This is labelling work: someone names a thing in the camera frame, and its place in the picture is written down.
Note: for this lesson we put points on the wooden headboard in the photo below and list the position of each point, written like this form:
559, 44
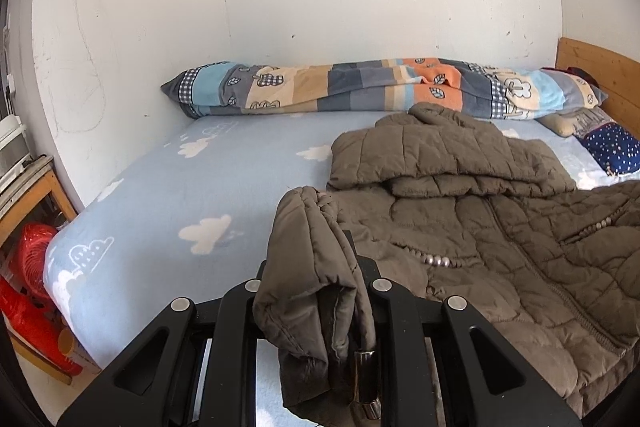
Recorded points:
615, 77

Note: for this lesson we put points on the wooden side table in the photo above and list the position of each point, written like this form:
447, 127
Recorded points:
42, 182

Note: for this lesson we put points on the patchwork striped blanket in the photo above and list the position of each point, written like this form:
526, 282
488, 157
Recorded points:
350, 82

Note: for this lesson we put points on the light blue cloud-print bed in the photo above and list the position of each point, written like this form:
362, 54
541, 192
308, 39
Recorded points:
175, 182

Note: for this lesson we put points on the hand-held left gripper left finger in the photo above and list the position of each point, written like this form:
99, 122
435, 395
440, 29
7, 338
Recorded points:
235, 307

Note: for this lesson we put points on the navy dotted pillow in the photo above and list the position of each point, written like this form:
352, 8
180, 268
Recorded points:
610, 147

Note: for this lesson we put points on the brown quilted puffer jacket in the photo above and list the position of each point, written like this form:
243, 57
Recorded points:
500, 232

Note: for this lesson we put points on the red plastic fan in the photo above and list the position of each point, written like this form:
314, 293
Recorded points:
37, 257

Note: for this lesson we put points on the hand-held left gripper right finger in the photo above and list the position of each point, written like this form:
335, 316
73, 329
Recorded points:
390, 307

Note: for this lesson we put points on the white appliance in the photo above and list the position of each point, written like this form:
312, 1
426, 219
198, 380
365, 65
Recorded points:
10, 147

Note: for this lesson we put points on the beige pillow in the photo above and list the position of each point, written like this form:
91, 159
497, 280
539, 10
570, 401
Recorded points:
565, 123

